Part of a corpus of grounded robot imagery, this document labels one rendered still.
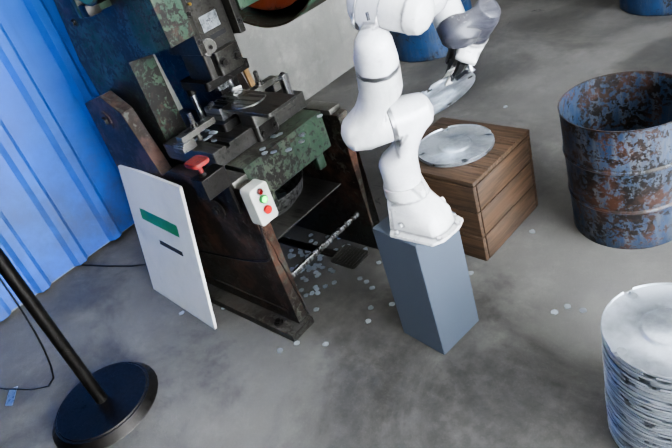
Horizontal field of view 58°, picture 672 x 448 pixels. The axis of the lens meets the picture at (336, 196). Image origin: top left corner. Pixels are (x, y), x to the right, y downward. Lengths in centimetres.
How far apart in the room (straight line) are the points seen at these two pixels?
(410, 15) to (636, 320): 87
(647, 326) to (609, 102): 108
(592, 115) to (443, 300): 94
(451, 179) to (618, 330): 85
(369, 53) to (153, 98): 103
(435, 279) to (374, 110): 57
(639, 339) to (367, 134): 80
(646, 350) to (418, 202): 66
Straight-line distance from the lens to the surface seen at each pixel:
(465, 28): 181
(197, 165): 186
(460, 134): 240
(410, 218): 172
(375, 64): 145
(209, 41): 206
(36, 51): 311
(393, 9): 143
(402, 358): 205
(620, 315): 161
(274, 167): 208
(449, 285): 191
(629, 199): 219
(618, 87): 243
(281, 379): 214
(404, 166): 167
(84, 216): 327
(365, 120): 157
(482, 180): 216
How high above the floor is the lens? 150
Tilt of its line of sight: 31 degrees down
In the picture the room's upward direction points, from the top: 19 degrees counter-clockwise
